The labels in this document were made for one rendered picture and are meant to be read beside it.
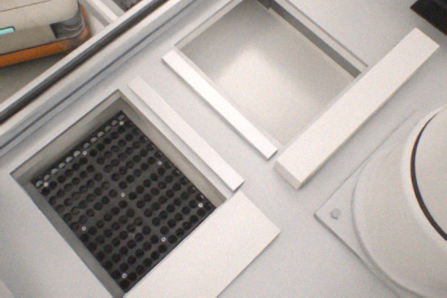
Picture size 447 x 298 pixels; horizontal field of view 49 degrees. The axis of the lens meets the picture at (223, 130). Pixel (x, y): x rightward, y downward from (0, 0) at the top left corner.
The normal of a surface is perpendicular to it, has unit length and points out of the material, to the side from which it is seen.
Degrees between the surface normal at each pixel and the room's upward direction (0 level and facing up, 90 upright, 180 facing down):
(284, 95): 0
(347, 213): 0
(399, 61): 0
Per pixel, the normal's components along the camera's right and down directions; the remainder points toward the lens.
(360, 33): 0.02, -0.39
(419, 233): -0.83, 0.51
